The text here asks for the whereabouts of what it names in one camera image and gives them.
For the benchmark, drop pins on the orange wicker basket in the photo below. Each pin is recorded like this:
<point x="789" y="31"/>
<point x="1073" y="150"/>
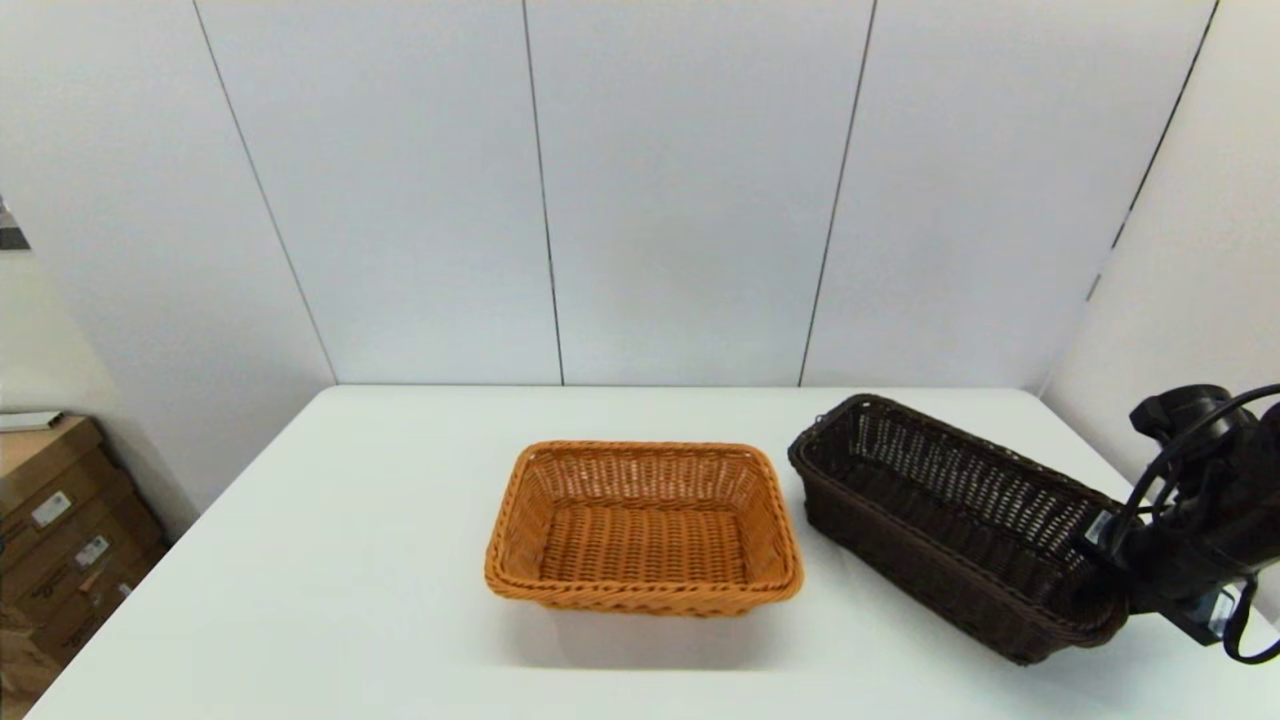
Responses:
<point x="645" y="540"/>

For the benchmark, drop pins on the cardboard box with white label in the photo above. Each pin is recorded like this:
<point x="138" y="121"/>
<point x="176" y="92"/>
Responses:
<point x="120" y="560"/>
<point x="90" y="495"/>

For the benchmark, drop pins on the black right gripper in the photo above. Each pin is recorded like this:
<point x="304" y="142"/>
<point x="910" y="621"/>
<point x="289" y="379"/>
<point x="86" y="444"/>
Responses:
<point x="1170" y="570"/>

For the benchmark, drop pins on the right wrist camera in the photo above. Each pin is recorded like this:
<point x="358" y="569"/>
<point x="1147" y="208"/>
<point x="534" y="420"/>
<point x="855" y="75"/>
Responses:
<point x="1212" y="615"/>

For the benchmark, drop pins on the brown cardboard box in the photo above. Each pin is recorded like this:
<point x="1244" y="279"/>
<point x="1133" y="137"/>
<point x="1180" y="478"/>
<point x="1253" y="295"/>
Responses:
<point x="40" y="450"/>
<point x="20" y="660"/>

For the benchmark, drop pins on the dark wall fixture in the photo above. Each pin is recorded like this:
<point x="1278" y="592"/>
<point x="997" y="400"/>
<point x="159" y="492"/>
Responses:
<point x="8" y="235"/>

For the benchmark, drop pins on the dark brown wicker basket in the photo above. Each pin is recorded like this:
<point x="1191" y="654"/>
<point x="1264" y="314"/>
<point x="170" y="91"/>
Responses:
<point x="940" y="520"/>

